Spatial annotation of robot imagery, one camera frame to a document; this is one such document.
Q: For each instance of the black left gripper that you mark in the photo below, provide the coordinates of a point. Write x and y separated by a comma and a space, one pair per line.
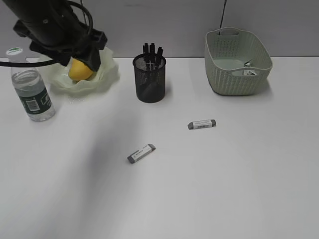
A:
60, 35

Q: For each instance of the black mesh pen holder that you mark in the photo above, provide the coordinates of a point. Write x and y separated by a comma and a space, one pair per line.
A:
149, 78

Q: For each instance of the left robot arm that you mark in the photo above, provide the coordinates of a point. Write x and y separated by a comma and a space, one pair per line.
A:
77, 8

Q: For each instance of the clear water bottle green label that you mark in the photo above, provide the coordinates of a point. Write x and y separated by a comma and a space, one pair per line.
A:
32, 93

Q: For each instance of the yellow mango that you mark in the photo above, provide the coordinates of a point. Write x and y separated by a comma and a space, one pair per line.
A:
79, 71

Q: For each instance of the grey white eraser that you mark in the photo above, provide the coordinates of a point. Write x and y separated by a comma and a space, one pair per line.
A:
201, 124
142, 152

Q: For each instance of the pale green wavy glass plate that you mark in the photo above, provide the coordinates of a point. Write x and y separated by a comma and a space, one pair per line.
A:
57, 76

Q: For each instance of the black marker pen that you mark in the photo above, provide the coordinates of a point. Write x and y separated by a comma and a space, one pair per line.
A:
145, 53
152, 56
158, 57

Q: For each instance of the pale green plastic basket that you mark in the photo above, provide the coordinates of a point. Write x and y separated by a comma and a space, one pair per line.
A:
225, 50

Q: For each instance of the waste paper ball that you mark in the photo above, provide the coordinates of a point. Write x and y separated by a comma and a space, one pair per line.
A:
249, 72

